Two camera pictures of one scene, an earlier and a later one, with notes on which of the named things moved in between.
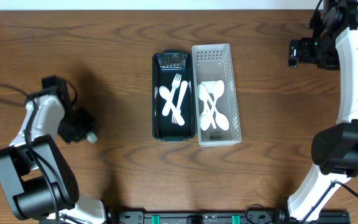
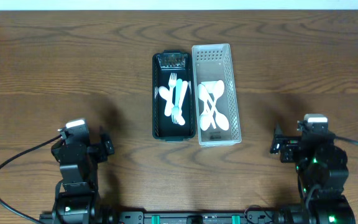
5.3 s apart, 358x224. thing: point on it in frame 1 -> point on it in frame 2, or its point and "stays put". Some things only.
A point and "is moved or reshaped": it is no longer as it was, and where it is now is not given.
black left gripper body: [74, 130] -> [105, 147]
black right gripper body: [293, 52] -> [281, 147]
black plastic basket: [165, 66] stays put
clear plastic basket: [214, 62] stays put
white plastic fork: [175, 84] is moved or reshaped
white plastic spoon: [202, 91] stays put
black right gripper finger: [294, 53] -> [275, 144]
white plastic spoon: [222, 122] stays put
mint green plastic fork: [92, 138] -> [175, 110]
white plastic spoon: [218, 90] stays put
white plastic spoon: [205, 119] stays put
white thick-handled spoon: [165, 93] stays put
